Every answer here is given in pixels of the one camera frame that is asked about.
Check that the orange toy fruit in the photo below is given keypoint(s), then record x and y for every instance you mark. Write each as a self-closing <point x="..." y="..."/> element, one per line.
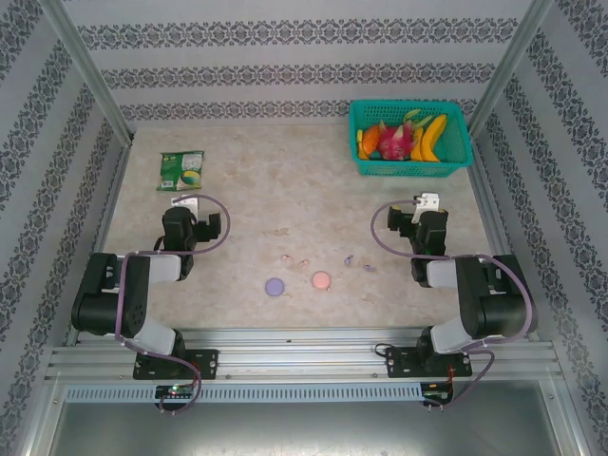
<point x="371" y="138"/>

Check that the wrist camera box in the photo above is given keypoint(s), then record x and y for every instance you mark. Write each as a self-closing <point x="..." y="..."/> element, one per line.
<point x="429" y="202"/>
<point x="186" y="203"/>

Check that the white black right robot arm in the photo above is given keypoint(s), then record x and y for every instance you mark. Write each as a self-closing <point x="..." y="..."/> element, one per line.
<point x="442" y="273"/>

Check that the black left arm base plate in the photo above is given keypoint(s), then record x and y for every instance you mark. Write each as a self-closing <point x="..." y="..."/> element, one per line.
<point x="209" y="363"/>

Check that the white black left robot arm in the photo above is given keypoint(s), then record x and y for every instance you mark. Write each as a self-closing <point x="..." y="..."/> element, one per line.
<point x="142" y="271"/>

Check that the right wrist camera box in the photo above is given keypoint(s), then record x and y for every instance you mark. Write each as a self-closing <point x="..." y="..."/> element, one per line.
<point x="429" y="202"/>

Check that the grey metal shelf panel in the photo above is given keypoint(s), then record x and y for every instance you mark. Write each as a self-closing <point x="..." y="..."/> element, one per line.
<point x="304" y="432"/>

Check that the purple round charging case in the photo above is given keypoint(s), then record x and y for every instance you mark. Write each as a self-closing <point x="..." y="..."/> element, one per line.
<point x="274" y="287"/>

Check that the teal plastic basket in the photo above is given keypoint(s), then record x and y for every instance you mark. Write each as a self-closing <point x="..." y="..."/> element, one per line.
<point x="456" y="147"/>

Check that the green snack bag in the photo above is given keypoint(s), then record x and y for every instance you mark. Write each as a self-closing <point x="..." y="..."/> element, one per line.
<point x="183" y="171"/>

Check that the small circuit board green light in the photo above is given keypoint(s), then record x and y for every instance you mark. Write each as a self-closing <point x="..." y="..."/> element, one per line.
<point x="176" y="391"/>

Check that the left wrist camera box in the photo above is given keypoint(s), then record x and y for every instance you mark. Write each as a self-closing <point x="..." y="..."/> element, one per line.
<point x="186" y="203"/>

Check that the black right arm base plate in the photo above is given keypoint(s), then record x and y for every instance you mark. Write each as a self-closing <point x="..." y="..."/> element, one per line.
<point x="399" y="363"/>

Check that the yellow orange fruit slice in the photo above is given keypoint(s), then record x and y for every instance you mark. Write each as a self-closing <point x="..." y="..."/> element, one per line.
<point x="365" y="154"/>

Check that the aluminium base rail beam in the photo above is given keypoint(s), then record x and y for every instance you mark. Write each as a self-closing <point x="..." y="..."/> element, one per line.
<point x="294" y="361"/>

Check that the yellow banana bunch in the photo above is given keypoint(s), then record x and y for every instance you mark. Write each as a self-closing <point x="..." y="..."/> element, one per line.
<point x="430" y="138"/>

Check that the aluminium frame post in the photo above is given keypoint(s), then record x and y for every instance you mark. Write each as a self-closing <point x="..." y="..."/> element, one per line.
<point x="510" y="62"/>
<point x="85" y="66"/>

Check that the pink round charging case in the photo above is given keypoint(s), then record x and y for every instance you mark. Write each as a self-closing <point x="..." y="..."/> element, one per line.
<point x="321" y="280"/>

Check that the pink dragon fruit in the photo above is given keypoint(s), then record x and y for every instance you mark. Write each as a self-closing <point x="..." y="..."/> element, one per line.
<point x="394" y="142"/>

